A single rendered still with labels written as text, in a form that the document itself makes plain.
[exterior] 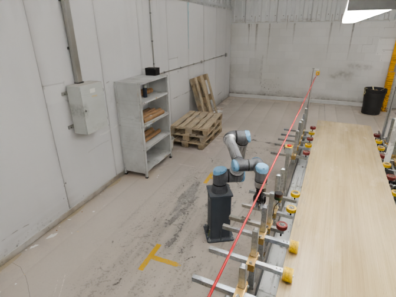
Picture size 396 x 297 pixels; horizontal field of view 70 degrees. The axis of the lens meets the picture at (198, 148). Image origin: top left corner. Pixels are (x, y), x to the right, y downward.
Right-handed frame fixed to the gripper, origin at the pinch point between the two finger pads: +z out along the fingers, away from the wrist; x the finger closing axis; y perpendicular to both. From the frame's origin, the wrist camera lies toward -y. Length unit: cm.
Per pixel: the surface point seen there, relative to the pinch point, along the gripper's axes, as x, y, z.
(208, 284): -10, 75, 5
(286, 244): 24.7, 25.4, 5.0
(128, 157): -247, -150, 66
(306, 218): 34.0, -16.4, 10.8
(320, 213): 44, -29, 11
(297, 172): 15, -148, 38
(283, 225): 18.8, -0.6, 10.5
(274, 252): 15.2, -1.6, 38.8
